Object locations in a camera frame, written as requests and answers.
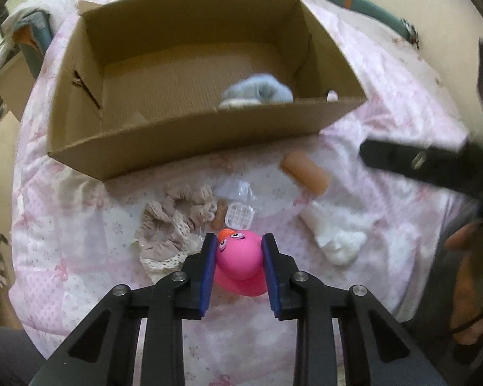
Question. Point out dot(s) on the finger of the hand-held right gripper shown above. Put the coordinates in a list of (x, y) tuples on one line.
[(418, 163)]

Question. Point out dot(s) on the beige lace scrunchie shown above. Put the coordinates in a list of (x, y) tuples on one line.
[(165, 229)]

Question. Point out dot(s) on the peach foam roller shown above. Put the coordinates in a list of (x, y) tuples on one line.
[(306, 172)]

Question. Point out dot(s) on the white sock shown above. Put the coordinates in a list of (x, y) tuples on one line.
[(334, 235)]

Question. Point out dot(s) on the small brown cardboard box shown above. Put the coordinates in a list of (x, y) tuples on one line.
[(12, 84)]

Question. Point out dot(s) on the person's right hand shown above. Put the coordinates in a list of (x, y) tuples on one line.
[(469, 285)]

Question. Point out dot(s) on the clear plastic bag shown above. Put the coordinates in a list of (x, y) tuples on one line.
[(235, 187)]

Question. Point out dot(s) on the light blue plush toy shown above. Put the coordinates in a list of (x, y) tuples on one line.
[(257, 90)]

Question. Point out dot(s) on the pink floral quilt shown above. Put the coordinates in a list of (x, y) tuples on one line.
[(84, 281)]

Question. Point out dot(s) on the green tube with orange band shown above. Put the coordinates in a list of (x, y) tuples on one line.
[(358, 4)]

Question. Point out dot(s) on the small orange bone-shaped piece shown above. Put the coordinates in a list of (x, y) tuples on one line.
[(219, 216)]

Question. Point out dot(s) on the white crumpled cloth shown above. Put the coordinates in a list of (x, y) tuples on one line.
[(28, 12)]

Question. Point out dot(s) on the person's grey trouser leg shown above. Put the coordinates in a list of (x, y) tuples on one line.
[(4, 356)]

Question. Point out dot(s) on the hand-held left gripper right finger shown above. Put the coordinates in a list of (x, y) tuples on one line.
[(269, 277)]

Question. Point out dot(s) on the small pink white object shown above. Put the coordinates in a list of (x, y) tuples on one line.
[(332, 95)]

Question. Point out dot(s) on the small white grid piece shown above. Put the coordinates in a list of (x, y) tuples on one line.
[(239, 216)]

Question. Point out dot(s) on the pink rubber duck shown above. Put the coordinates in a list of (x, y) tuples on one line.
[(239, 261)]

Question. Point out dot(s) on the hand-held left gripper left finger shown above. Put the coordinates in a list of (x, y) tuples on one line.
[(207, 277)]

